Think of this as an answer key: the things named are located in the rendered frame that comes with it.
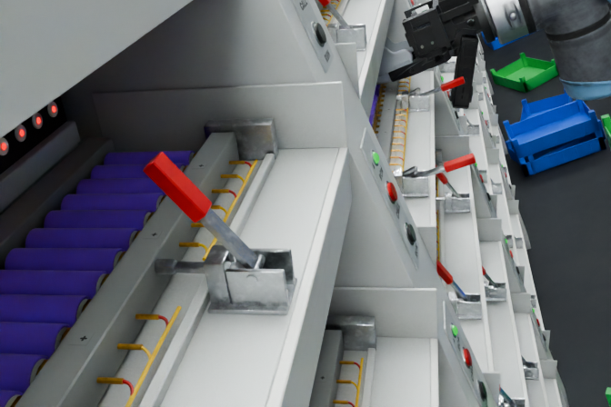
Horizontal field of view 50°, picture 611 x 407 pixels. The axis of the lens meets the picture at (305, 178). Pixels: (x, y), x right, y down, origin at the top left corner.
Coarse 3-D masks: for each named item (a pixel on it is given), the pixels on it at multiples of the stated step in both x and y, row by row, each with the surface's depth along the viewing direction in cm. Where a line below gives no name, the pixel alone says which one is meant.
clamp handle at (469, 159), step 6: (462, 156) 75; (468, 156) 74; (474, 156) 74; (450, 162) 75; (456, 162) 75; (462, 162) 74; (468, 162) 74; (474, 162) 74; (438, 168) 76; (444, 168) 75; (450, 168) 75; (456, 168) 75; (414, 174) 76; (420, 174) 76; (426, 174) 76; (432, 174) 76
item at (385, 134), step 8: (392, 88) 103; (408, 88) 106; (392, 96) 100; (384, 104) 97; (392, 104) 97; (384, 112) 95; (392, 112) 94; (384, 120) 92; (392, 120) 92; (400, 120) 94; (384, 128) 89; (392, 128) 89; (384, 136) 87; (392, 136) 89; (400, 136) 89; (384, 144) 85; (392, 144) 88; (384, 152) 83
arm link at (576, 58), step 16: (608, 16) 93; (576, 32) 93; (592, 32) 93; (608, 32) 93; (560, 48) 96; (576, 48) 94; (592, 48) 94; (608, 48) 94; (560, 64) 98; (576, 64) 95; (592, 64) 95; (608, 64) 95; (560, 80) 100; (576, 80) 97; (592, 80) 96; (608, 80) 96; (576, 96) 99; (592, 96) 97
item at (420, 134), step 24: (432, 72) 115; (432, 96) 105; (408, 120) 97; (432, 120) 96; (408, 144) 89; (432, 144) 89; (408, 168) 83; (432, 168) 82; (432, 192) 77; (432, 216) 72; (432, 240) 62
